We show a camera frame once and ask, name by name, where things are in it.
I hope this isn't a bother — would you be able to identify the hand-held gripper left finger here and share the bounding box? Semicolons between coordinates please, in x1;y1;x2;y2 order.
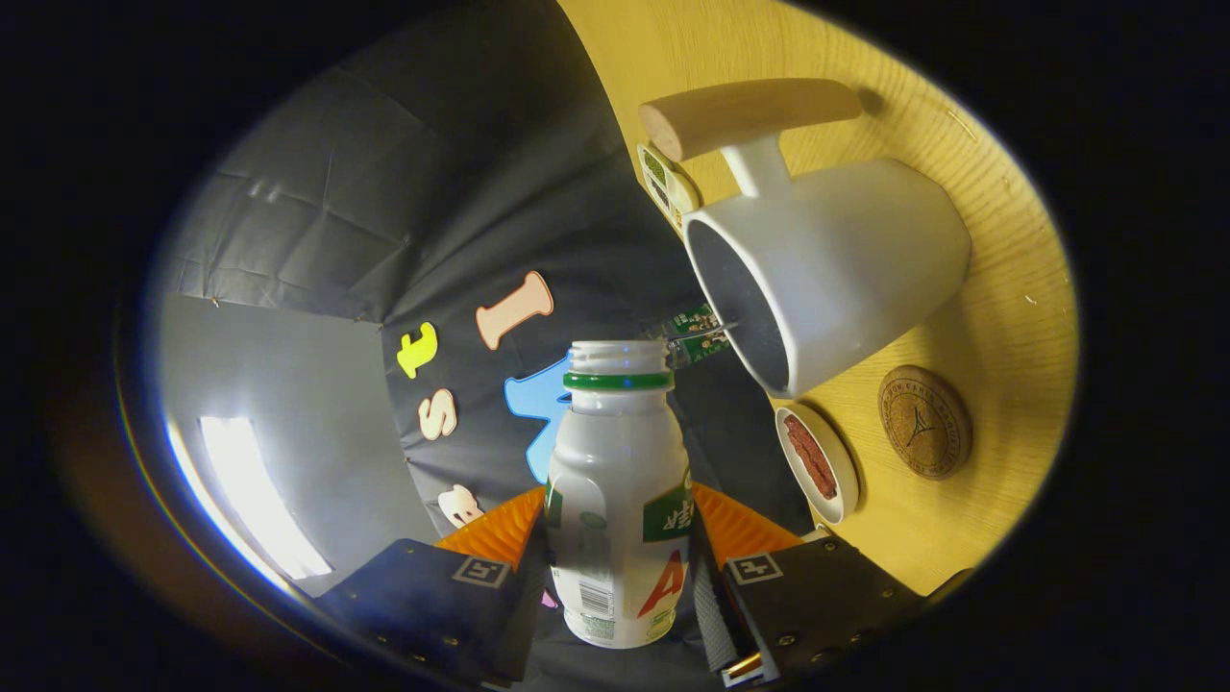
312;485;551;688

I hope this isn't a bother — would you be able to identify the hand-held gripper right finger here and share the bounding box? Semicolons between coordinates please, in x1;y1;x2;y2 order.
687;481;928;688

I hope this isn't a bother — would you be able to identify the white juice bottle green label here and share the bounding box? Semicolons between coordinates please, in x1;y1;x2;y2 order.
544;340;695;650

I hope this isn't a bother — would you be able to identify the round cork coaster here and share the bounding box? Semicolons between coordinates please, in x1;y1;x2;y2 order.
877;365;973;481

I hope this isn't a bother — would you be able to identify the white cup wooden handle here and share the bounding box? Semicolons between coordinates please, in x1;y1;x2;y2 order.
638;78;973;400

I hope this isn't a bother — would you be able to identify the clear plastic water bottle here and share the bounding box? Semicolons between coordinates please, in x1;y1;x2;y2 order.
658;304;739;371

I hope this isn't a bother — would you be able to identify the red meat strip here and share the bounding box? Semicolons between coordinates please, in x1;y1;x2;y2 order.
783;413;839;501

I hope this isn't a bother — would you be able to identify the white round plate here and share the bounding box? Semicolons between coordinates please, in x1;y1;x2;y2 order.
775;402;860;526

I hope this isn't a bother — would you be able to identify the ceiling light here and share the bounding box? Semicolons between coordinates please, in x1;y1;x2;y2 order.
168;415;334;582

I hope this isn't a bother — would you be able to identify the wooden table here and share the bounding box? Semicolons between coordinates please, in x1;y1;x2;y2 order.
557;0;1079;597

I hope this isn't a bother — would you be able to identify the white divided dish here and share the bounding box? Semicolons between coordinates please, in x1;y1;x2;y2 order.
636;143;702;236

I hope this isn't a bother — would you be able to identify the black backdrop cloth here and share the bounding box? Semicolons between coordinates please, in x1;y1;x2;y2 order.
159;0;818;616

